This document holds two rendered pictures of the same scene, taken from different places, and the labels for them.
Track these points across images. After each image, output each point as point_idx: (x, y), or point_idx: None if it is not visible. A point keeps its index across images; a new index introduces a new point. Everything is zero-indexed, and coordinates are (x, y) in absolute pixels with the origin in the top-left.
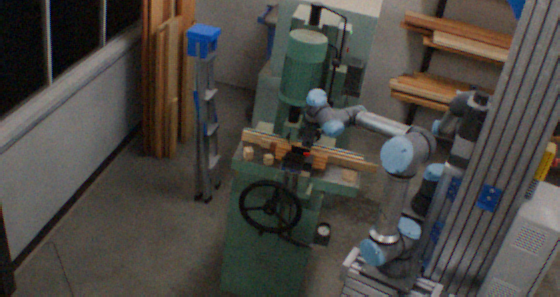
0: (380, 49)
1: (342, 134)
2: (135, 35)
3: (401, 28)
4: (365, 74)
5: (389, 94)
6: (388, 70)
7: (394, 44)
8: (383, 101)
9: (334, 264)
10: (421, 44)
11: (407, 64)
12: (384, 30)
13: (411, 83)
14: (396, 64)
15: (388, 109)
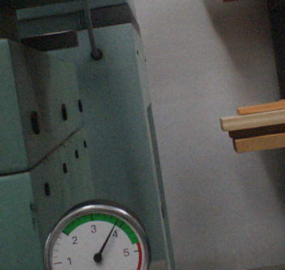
0: (175, 96)
1: (126, 170)
2: None
3: (201, 28)
4: (165, 169)
5: (237, 194)
6: (212, 138)
7: (201, 71)
8: (231, 216)
9: None
10: (259, 46)
11: (248, 105)
12: (167, 49)
13: (274, 103)
14: (224, 115)
15: (250, 231)
